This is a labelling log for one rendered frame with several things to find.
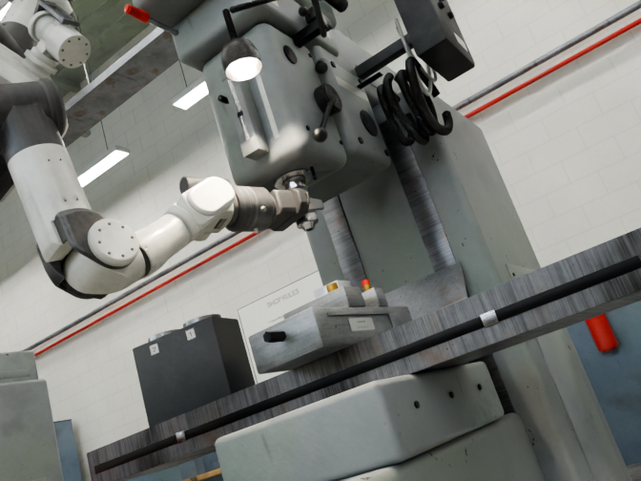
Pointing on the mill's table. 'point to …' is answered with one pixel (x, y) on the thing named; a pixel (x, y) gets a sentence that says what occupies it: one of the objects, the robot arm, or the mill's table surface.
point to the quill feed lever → (323, 95)
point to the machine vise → (325, 332)
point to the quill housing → (278, 114)
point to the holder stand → (192, 366)
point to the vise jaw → (340, 298)
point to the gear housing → (210, 28)
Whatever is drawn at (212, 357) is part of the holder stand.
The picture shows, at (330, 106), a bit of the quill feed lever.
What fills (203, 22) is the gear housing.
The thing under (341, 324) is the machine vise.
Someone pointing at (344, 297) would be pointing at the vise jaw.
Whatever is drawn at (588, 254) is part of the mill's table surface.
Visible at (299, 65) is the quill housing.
